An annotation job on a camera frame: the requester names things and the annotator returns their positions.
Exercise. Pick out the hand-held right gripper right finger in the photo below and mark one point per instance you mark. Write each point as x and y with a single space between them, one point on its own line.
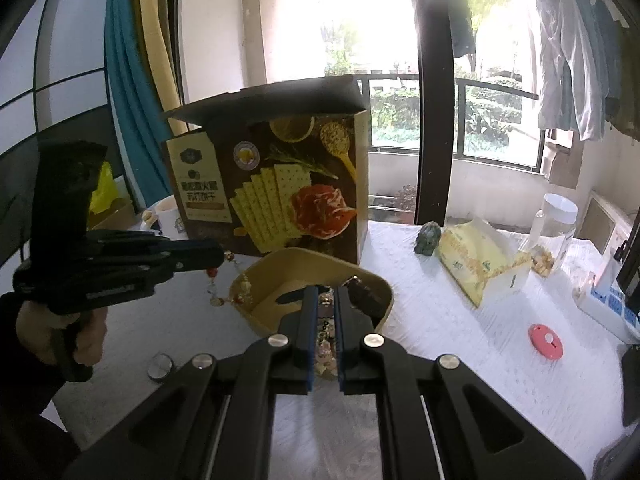
340 340

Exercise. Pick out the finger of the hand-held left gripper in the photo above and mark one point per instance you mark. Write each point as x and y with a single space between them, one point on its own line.
192 264
195 249

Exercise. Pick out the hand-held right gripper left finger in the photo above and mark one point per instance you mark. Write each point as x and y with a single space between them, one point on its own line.
312 340

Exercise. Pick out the yellow jewelry tray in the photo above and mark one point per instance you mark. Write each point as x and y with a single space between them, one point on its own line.
265 280

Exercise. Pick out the person's left forearm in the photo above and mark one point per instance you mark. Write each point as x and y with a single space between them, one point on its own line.
25 410

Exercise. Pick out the person's left hand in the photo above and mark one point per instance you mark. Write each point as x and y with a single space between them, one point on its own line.
87 335

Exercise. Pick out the white mug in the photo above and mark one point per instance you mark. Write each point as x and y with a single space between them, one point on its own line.
167 217

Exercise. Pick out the yellow plastic bag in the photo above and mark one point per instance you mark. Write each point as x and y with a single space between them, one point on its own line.
102 190

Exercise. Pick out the small cardboard box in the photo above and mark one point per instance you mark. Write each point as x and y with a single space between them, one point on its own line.
112 216

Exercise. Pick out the round metal lid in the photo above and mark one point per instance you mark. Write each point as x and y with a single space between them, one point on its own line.
160 366

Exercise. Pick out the printed cracker box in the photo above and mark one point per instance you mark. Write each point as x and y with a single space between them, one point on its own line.
280 180

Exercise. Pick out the green stone figurine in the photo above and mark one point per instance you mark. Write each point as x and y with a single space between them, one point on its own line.
429 238

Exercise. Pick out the teal curtain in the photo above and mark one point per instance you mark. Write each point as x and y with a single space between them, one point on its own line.
135 85

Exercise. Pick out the white tablecloth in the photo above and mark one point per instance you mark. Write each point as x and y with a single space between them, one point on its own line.
475 385

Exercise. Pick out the potted plant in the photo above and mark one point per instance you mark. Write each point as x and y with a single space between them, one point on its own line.
406 202

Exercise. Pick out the yellow tissue pack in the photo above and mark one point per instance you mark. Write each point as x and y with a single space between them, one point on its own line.
480 255

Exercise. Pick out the yellow curtain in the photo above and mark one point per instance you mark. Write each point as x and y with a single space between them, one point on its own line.
155 25

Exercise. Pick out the pink round disc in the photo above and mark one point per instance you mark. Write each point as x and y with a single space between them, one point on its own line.
546 341

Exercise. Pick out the glass jar with white lid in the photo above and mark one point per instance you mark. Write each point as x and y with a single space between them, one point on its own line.
552 230

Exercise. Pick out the white power strip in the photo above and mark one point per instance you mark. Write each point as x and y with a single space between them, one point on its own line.
607 310

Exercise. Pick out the white appliance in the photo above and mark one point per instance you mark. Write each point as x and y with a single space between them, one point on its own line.
602 227

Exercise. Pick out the black balcony railing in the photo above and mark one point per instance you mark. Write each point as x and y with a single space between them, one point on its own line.
500 90

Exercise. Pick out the dark hanging garment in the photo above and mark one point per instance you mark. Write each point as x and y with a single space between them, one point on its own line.
457 5

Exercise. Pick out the light blue hanging shirt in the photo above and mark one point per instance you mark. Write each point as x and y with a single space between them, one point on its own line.
565 60

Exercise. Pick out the blue hanging garment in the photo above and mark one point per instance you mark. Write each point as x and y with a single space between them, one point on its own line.
607 40

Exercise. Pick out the black window frame post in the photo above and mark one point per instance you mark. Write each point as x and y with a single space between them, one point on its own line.
432 85

